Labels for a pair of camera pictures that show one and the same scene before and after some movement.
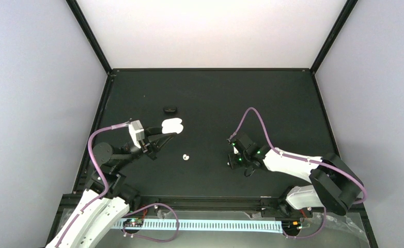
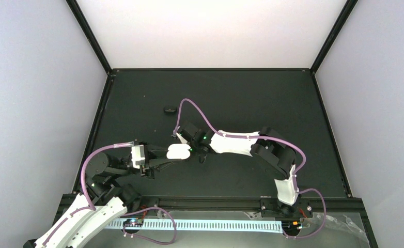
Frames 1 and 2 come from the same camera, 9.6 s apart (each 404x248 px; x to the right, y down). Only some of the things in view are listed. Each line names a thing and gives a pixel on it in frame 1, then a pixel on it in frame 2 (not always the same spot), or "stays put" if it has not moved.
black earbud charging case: (170, 110) stays put
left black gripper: (150, 142) -> (151, 163)
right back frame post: (334, 35) stays put
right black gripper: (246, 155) -> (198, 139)
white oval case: (172, 125) -> (179, 151)
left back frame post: (90, 34) stays put
